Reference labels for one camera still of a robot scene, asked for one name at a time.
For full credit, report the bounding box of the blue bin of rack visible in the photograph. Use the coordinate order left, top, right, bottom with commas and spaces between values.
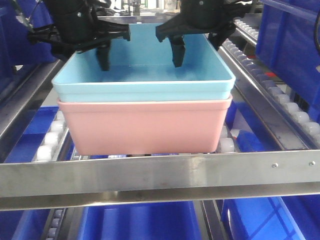
0, 0, 56, 99
256, 0, 320, 109

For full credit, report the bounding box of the light blue plastic box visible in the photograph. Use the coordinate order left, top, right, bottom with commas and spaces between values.
52, 23, 236, 102

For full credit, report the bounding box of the blue bin right of rack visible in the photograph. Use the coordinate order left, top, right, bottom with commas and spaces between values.
256, 0, 320, 109

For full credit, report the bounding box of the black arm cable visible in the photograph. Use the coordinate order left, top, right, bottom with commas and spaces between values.
9, 0, 46, 32

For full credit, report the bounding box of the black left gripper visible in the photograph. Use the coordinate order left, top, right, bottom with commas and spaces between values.
27, 0, 131, 71

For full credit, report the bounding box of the blue bin below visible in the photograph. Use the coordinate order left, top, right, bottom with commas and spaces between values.
76, 201, 202, 240
221, 195, 320, 240

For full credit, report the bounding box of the blue bin below right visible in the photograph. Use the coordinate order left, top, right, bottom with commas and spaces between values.
221, 195, 320, 240

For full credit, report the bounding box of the blue bin below left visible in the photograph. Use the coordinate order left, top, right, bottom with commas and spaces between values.
76, 201, 202, 240

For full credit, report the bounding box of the steel roller flow rack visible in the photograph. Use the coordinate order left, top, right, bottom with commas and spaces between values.
0, 9, 320, 240

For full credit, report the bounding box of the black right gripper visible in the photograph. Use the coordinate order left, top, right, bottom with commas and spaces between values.
155, 0, 250, 68

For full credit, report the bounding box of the blue bin left of rack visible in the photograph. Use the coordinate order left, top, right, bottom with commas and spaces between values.
0, 0, 56, 99

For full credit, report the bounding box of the pink plastic box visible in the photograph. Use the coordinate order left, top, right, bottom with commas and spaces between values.
58, 98, 232, 155

